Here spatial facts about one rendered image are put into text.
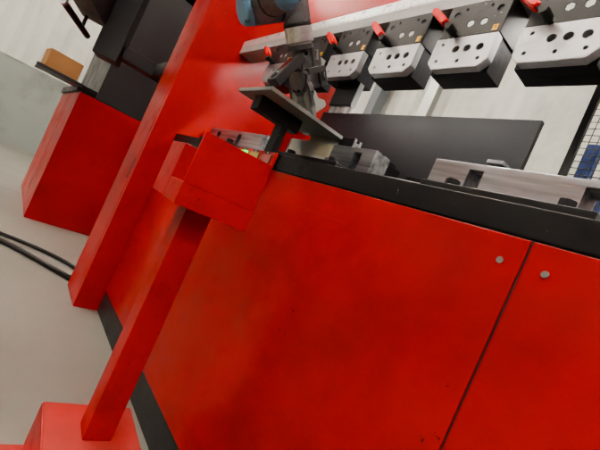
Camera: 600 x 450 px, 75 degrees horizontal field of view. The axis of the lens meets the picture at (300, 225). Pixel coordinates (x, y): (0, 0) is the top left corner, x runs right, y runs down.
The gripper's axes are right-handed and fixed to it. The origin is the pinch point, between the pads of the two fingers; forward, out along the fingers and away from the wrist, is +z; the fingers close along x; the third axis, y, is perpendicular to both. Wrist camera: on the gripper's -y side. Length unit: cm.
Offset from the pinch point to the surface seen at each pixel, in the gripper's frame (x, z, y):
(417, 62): -26.4, -11.4, 18.0
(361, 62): -6.4, -12.9, 17.9
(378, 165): -26.4, 10.8, 2.1
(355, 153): -18.9, 8.3, 1.7
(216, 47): 84, -26, 15
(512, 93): 203, 76, 483
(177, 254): -17, 17, -50
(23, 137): 704, 38, -80
